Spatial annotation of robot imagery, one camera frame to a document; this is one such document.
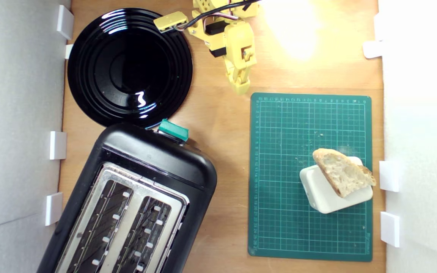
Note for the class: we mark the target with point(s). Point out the brown bread slice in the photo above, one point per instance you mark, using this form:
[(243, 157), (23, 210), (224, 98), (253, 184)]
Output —
[(341, 172)]

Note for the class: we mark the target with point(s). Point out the green toaster lever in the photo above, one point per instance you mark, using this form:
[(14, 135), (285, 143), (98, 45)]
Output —
[(173, 130)]

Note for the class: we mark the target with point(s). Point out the black two-slot toaster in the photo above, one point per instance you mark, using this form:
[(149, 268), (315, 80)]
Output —
[(157, 155)]

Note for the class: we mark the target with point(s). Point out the black plate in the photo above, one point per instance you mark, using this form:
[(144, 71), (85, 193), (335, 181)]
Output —
[(127, 68)]

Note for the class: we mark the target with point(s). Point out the green cutting mat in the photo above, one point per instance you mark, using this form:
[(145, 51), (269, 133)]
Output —
[(279, 189)]

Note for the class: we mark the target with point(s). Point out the white block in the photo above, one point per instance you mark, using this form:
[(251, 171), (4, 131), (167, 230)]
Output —
[(321, 197)]

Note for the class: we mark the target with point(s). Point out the yellow wrist camera mount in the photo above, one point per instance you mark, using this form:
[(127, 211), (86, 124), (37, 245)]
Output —
[(169, 21)]

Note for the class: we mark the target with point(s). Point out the white wall clip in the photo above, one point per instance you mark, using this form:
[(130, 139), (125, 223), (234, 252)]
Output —
[(389, 176), (65, 22), (390, 229), (372, 49), (58, 145), (69, 51), (54, 208)]

